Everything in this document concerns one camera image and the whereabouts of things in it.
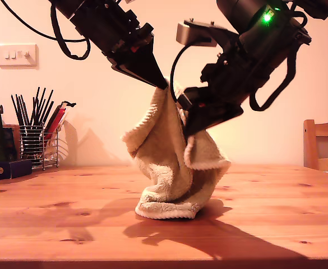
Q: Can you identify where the cream fluffy tea towel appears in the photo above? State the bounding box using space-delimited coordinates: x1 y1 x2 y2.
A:
121 77 232 220

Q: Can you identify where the wooden chair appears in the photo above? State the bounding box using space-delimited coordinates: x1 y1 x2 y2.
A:
303 119 328 171

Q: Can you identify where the brown wooden box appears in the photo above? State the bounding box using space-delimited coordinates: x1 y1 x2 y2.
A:
3 124 21 161

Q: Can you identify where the dark box with round logo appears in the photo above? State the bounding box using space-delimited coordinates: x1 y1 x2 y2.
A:
0 159 33 180

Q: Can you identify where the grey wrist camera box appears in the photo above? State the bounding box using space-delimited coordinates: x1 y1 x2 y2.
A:
176 18 239 48

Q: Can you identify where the thick black sleeved cable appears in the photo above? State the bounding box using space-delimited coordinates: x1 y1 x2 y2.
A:
49 2 91 61
249 47 298 112

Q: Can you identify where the red handled utensil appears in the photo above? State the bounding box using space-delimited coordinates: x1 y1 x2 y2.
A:
44 102 70 141

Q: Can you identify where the white light switch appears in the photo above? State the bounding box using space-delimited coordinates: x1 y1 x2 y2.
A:
0 43 38 68

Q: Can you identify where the wire utensil holder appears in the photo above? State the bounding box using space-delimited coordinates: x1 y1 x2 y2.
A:
19 124 61 171

